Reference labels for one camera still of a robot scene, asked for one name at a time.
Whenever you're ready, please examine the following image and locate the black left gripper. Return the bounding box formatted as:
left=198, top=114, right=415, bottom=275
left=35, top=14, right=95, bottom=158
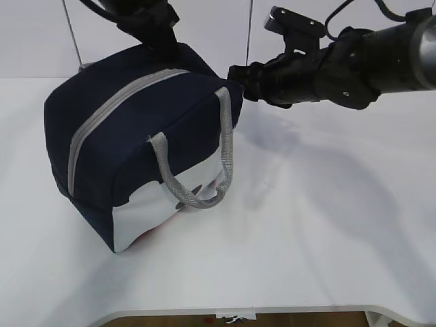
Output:
left=115, top=0, right=180, bottom=57

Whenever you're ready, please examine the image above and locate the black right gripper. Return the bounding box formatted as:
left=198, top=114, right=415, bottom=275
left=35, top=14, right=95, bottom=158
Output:
left=228, top=27, right=380, bottom=110

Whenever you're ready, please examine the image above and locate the navy insulated lunch bag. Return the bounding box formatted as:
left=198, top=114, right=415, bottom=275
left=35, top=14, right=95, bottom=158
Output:
left=44, top=44, right=243, bottom=253

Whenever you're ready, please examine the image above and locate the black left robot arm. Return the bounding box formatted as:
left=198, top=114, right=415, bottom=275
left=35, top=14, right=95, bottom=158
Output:
left=80, top=0, right=180, bottom=59

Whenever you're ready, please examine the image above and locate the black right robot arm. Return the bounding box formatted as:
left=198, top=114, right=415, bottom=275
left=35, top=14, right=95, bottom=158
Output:
left=228, top=1, right=435, bottom=110

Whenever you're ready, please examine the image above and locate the white tape under table edge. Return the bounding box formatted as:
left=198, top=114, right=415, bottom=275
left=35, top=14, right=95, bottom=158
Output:
left=215, top=309, right=257, bottom=324

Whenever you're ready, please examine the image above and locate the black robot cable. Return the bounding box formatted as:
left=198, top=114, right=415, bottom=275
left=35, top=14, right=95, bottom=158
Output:
left=323, top=0, right=409, bottom=42

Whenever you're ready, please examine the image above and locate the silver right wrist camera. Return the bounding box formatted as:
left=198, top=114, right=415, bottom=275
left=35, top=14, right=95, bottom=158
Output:
left=264, top=6, right=326, bottom=39

